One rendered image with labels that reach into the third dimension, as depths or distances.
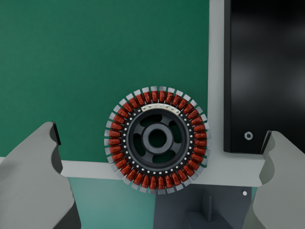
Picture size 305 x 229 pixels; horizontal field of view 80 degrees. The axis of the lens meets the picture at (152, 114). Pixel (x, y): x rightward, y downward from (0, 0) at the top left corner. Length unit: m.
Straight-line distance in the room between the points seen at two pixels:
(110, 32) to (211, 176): 0.22
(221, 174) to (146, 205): 0.81
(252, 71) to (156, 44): 0.12
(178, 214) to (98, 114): 0.86
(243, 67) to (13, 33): 0.29
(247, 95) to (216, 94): 0.04
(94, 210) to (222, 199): 0.64
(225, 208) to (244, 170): 0.84
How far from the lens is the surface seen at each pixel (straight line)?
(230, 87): 0.23
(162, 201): 1.01
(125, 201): 1.04
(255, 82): 0.25
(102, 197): 1.05
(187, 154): 0.20
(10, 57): 0.31
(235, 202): 1.10
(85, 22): 0.29
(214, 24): 0.28
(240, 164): 0.25
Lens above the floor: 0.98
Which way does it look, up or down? 83 degrees down
